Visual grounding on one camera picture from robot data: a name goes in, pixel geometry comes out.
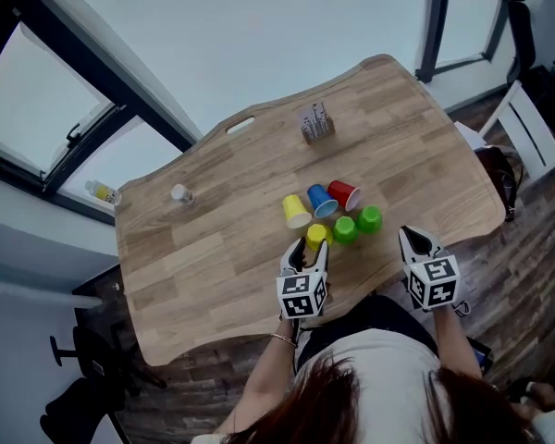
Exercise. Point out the black office chair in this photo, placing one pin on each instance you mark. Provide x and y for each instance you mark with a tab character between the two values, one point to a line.
97	386
522	30

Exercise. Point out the wooden card holder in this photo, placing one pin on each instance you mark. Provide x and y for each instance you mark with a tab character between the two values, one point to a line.
321	134

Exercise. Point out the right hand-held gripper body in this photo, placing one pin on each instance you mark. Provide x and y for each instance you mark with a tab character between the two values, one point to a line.
432	280

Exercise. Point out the person's left forearm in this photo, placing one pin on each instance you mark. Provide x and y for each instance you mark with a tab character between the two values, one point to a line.
263	377

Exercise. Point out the person's white shirt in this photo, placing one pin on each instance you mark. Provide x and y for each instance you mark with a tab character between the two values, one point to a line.
374	377

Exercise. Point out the blue paper cup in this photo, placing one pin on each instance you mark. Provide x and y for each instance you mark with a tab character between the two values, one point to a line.
321	199

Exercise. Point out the thin gold bangle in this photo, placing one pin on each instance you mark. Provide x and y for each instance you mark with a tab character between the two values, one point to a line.
284	339

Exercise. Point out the grey pen holder block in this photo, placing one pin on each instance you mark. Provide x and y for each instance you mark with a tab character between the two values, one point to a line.
313	117

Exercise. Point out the white wall pipe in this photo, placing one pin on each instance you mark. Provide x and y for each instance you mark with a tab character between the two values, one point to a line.
41	294

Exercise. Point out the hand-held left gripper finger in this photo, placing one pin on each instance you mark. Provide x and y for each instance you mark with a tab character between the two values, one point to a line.
324	262
287	259

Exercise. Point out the black device blue screen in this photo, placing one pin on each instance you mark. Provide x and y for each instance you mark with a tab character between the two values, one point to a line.
481	356

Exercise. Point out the small white jar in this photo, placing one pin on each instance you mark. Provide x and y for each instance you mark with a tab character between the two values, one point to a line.
181	193

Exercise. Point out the green paper cup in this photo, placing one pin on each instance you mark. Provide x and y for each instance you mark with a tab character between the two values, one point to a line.
345	229
369	219

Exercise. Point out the clear bottle yellow label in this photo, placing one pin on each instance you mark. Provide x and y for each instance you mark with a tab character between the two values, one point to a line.
104	193

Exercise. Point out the red paper cup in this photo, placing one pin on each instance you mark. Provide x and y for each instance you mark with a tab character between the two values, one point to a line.
343	194

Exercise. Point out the yellow paper cup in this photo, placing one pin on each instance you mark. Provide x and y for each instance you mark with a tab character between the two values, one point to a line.
296	211
319	235

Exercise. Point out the person's right forearm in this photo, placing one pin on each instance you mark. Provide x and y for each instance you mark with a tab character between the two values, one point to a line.
455	340

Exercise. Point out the black-framed window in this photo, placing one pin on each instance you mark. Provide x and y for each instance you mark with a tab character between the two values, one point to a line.
467	26
37	104

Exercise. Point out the person's black trousers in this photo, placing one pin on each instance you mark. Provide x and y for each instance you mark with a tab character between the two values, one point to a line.
365	315

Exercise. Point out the white chair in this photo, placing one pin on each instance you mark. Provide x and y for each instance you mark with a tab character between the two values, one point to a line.
527	132

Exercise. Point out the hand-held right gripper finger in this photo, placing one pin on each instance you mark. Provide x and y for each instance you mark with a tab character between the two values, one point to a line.
404	255
435	247

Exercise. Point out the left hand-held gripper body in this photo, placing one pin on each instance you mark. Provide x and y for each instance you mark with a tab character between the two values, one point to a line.
300	294

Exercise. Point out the brown bag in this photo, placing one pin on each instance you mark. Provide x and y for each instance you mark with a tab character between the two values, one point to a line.
497	178

